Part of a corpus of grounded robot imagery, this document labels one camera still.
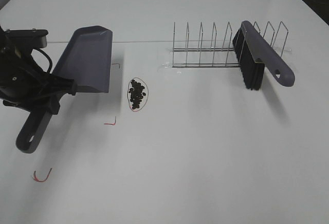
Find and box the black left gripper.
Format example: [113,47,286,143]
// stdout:
[1,51,77,115]

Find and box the purple plastic dustpan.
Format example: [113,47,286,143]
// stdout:
[16,26,113,154]

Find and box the pile of coffee beans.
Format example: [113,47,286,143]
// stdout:
[128,79,147,110]

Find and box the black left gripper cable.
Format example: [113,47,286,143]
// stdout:
[32,48,53,74]

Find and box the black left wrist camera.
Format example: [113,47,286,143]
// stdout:
[5,28,48,54]

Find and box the metal wire dish rack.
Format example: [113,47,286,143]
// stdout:
[167,21,292,68]

